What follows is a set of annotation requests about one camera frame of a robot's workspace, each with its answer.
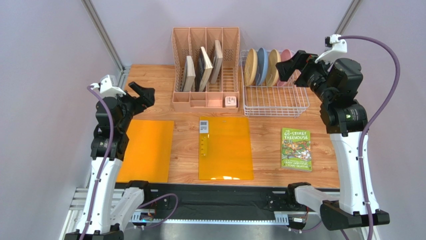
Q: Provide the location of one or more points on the green treehouse book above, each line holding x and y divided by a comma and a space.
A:
296, 149

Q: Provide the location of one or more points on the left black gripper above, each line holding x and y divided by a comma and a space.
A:
146, 95

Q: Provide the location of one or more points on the right book grey cover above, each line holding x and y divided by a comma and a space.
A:
217, 62

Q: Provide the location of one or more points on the left orange plastic sheet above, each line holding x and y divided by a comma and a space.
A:
148, 153

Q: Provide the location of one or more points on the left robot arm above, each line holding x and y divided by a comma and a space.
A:
106, 173

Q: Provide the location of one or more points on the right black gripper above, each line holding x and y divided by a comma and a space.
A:
300, 69

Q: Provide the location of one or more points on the blue plate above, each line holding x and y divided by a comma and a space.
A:
262, 66

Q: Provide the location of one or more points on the aluminium rail frame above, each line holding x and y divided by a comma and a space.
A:
103, 220

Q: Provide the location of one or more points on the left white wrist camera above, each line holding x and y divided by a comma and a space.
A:
106, 87

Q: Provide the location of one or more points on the pink plate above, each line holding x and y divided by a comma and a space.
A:
285, 56

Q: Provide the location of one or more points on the white wire dish rack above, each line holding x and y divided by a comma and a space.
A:
272, 101

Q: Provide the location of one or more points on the white power adapter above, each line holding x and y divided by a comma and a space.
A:
230, 102

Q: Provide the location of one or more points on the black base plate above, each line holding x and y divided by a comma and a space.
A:
213, 202

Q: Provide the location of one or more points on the pink plastic file organizer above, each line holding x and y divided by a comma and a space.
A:
187, 41

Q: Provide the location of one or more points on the left book blue cover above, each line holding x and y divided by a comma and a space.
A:
189, 75

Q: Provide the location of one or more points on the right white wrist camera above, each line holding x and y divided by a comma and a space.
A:
335, 48

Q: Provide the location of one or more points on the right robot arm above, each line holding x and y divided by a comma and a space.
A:
336, 85

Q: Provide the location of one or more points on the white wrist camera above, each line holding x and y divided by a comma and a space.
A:
106, 87
335, 48

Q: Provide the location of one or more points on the orange plastic sheet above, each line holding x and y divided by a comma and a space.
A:
148, 153
225, 152

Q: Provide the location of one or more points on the middle book black cover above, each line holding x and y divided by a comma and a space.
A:
204, 70

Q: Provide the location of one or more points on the yellow bear plate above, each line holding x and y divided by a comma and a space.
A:
250, 68

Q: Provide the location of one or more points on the centre orange plastic sheet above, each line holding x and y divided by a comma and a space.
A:
225, 152

